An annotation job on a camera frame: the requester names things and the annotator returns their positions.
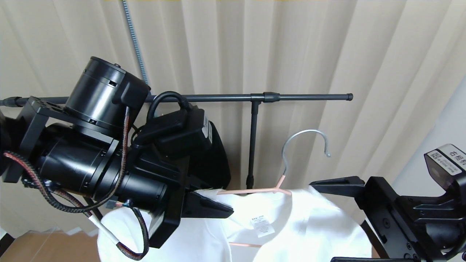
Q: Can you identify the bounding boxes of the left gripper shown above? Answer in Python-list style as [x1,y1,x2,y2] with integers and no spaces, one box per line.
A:
[36,126,190,249]

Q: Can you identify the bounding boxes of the white garment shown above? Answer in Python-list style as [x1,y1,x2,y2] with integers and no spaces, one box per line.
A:
[96,186,372,262]

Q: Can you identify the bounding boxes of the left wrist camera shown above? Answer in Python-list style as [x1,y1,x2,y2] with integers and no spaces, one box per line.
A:
[131,106,213,171]

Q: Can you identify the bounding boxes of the beige curtain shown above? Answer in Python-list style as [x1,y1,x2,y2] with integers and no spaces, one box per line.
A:
[0,0,466,237]

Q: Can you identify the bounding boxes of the black shorts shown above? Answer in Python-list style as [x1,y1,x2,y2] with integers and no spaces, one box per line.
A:
[189,120,232,190]

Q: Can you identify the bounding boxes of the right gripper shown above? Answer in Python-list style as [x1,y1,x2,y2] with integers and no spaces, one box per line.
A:
[309,176,466,262]

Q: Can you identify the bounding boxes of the pink clothes hanger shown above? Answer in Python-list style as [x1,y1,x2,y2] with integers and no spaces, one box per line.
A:
[217,129,331,248]

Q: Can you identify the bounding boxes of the black cable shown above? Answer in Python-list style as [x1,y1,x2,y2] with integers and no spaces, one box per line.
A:
[146,91,193,122]

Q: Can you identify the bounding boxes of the black clothes rack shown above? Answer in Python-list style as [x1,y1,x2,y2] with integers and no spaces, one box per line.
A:
[0,92,354,190]

